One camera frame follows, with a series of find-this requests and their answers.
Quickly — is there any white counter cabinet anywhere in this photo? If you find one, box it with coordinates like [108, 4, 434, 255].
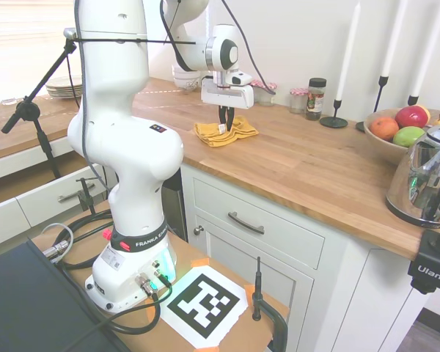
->
[179, 161, 426, 352]

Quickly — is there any white bowl with floral pattern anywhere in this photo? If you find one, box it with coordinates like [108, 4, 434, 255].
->
[173, 75, 200, 91]

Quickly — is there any yellow terry cloth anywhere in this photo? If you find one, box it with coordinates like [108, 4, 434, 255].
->
[194, 115, 260, 148]

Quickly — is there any dark metal drawer handle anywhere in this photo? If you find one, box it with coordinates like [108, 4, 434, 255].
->
[227, 211, 265, 235]

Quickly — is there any green apple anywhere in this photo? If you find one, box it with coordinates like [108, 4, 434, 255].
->
[392, 126, 426, 148]

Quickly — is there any spice jar with black lid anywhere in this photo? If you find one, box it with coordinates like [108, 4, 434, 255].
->
[305, 77, 328, 121]

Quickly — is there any white drawer unit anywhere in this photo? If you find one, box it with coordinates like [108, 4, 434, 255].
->
[0, 163, 110, 254]

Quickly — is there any black white tag paper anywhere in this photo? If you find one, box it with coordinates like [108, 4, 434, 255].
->
[160, 266, 249, 349]

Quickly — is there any shiny steel kettle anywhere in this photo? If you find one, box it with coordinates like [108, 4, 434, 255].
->
[384, 122, 440, 225]

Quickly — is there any black clamp camera stand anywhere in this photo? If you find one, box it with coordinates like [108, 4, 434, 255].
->
[406, 223, 440, 294]

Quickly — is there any dark wrist camera cable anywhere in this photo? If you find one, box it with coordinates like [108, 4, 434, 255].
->
[219, 0, 278, 97]

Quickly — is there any thick black cable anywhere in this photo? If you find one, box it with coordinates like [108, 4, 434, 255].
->
[58, 210, 115, 271]

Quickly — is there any gray cable with metal connector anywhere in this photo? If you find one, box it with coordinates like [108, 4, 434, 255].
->
[42, 223, 75, 262]

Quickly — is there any black boom stand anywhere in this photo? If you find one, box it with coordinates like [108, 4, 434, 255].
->
[1, 28, 78, 180]

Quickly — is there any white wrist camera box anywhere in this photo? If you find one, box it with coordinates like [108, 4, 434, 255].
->
[230, 72, 254, 87]

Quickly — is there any glass jar red checkered lid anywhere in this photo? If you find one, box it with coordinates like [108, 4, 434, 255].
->
[249, 80, 262, 105]
[289, 87, 308, 114]
[258, 81, 279, 107]

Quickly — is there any dark flat case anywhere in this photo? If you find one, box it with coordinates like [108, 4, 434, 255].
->
[0, 240, 129, 352]

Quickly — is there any red apple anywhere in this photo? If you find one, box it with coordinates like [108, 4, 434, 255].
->
[395, 105, 429, 129]

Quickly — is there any silver drawer handle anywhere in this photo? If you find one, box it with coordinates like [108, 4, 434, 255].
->
[57, 183, 96, 204]

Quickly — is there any wooden fruit bowl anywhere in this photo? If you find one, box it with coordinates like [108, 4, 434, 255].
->
[362, 107, 440, 166]

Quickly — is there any black cable tie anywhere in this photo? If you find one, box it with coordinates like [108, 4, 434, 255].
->
[74, 36, 197, 47]

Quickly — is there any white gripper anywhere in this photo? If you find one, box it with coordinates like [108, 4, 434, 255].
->
[200, 78, 255, 128]

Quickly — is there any black screw clamp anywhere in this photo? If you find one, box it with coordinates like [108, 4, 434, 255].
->
[76, 177, 98, 216]
[252, 256, 289, 352]

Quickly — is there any thin black cable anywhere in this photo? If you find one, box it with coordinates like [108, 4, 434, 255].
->
[62, 282, 175, 352]

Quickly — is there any stack of pale plates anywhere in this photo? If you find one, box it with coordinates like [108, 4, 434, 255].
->
[45, 75, 84, 99]

